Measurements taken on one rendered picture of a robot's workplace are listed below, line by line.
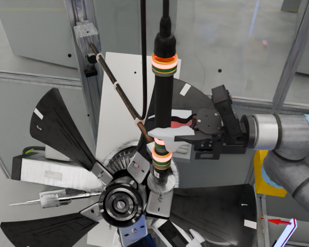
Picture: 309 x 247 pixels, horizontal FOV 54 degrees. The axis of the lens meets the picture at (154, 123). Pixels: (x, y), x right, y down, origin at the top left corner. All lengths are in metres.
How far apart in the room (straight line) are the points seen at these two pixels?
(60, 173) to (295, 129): 0.70
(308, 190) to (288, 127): 0.14
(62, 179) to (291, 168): 0.67
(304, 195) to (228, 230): 0.23
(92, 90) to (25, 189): 1.29
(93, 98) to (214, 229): 0.83
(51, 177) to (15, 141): 1.15
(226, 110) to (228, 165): 1.26
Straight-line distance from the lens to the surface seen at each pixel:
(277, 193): 1.16
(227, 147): 0.66
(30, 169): 1.07
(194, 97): 0.78
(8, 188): 2.54
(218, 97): 0.56
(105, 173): 0.83
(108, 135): 1.07
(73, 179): 1.01
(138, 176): 0.82
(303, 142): 0.67
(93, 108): 1.44
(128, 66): 1.05
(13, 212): 2.40
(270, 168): 0.74
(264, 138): 0.63
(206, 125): 0.61
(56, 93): 0.82
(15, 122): 2.01
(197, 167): 1.85
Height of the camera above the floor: 1.91
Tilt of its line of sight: 44 degrees down
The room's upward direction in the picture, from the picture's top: straight up
